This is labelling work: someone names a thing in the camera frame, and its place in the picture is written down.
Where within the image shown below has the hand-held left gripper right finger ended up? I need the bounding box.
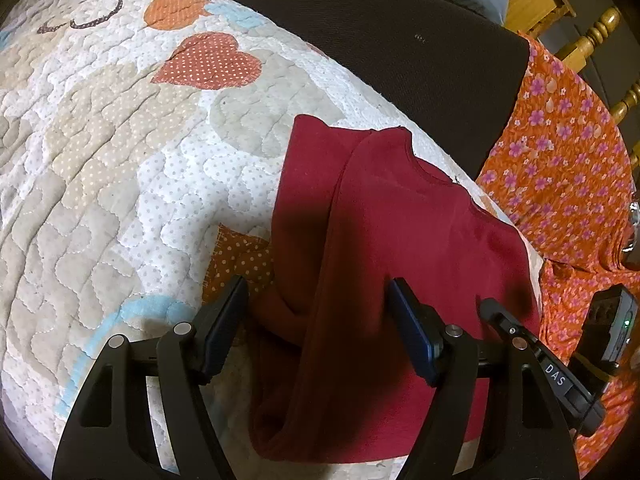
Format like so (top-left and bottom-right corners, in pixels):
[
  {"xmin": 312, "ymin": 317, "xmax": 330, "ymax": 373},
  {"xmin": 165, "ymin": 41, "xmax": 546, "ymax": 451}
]
[{"xmin": 387, "ymin": 277, "xmax": 581, "ymax": 480}]

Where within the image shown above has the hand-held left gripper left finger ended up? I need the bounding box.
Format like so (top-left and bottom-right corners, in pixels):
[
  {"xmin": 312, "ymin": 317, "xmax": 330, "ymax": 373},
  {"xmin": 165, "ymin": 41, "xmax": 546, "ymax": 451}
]
[{"xmin": 50, "ymin": 274, "xmax": 250, "ymax": 480}]

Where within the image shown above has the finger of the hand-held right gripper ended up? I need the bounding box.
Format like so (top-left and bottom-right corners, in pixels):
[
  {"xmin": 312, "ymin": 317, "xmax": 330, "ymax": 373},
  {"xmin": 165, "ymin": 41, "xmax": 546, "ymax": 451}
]
[{"xmin": 478, "ymin": 298, "xmax": 607, "ymax": 437}]

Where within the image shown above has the dark red sweater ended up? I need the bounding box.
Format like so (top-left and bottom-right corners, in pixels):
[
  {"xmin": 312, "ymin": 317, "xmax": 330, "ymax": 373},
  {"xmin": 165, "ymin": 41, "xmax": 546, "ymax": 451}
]
[{"xmin": 248, "ymin": 114, "xmax": 544, "ymax": 464}]

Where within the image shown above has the orange floral cloth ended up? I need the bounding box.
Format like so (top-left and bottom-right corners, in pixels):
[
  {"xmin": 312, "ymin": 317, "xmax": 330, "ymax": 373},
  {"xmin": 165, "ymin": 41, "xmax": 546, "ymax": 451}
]
[{"xmin": 474, "ymin": 35, "xmax": 640, "ymax": 480}]

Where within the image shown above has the heart patterned quilt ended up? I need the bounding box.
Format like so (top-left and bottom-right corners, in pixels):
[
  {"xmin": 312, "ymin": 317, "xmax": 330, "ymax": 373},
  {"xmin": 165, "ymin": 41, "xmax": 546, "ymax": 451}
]
[{"xmin": 0, "ymin": 0, "xmax": 547, "ymax": 480}]

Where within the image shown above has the wooden baluster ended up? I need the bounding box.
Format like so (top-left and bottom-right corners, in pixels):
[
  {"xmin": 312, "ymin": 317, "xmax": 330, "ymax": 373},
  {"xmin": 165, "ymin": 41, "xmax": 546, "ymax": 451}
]
[
  {"xmin": 607, "ymin": 80, "xmax": 640, "ymax": 123},
  {"xmin": 554, "ymin": 7, "xmax": 622, "ymax": 72}
]

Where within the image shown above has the dark brown cushion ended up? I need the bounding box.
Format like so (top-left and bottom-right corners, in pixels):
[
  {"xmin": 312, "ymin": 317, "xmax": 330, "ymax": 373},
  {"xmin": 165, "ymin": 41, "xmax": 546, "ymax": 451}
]
[{"xmin": 200, "ymin": 0, "xmax": 532, "ymax": 182}]

